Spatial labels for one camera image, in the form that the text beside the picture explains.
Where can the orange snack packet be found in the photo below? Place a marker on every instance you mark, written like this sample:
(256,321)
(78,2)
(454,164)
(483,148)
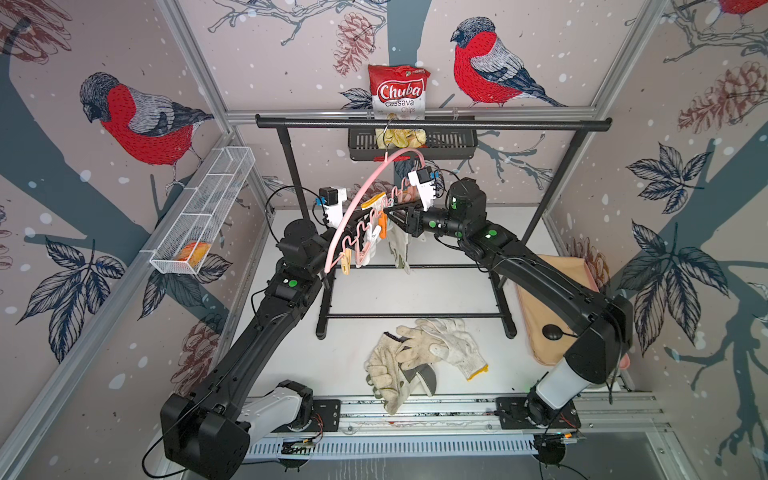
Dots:
(193,253)

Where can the orange clothespin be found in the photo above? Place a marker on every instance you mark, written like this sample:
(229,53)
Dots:
(383,224)

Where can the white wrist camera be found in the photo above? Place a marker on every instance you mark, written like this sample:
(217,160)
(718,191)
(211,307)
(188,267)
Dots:
(423,180)
(332,201)

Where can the knit glove yellow cuff bottom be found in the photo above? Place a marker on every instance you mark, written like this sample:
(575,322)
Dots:
(433,340)

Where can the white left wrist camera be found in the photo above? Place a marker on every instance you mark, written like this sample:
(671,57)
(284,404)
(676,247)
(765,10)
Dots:
(332,201)

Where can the black wall basket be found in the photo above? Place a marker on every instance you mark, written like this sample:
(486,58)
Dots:
(368,144)

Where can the white wire mesh shelf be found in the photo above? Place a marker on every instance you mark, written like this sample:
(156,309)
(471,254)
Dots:
(206,210)

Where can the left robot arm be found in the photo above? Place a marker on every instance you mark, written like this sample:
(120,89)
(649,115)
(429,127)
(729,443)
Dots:
(206,430)

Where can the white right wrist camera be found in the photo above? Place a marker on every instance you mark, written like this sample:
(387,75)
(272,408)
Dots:
(423,180)

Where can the yellow clothespin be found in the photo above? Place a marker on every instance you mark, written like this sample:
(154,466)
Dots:
(346,260)

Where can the beige glove middle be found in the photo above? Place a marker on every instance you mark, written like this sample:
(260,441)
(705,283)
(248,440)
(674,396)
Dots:
(390,382)

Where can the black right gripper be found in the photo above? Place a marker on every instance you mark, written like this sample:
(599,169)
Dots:
(413,219)

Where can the dark metal spoon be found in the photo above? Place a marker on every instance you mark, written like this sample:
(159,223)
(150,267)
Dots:
(554,332)

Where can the beige cloth mat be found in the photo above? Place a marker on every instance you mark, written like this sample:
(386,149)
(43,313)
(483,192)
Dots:
(536,315)

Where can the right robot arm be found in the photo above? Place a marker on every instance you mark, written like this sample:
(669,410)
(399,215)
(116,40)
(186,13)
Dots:
(602,325)

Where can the red cassava chips bag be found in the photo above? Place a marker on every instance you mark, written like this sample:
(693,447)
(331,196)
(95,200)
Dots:
(398,93)

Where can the white glove yellow cuff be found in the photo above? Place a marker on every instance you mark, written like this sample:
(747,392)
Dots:
(372,210)

